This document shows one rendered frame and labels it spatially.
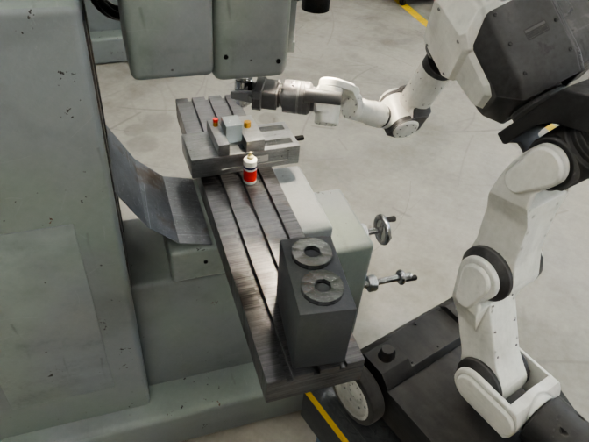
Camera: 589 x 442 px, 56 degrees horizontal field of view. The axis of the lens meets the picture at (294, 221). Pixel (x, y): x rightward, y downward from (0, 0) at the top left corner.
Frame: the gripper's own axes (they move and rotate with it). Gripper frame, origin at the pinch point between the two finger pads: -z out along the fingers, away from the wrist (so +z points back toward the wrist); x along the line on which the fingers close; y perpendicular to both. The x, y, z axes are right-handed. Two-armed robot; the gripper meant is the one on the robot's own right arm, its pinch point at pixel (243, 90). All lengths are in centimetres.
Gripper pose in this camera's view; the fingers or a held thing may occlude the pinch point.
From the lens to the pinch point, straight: 152.8
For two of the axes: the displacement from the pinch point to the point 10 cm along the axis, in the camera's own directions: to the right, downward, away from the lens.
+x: -1.2, 6.5, -7.5
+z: 9.9, 1.3, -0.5
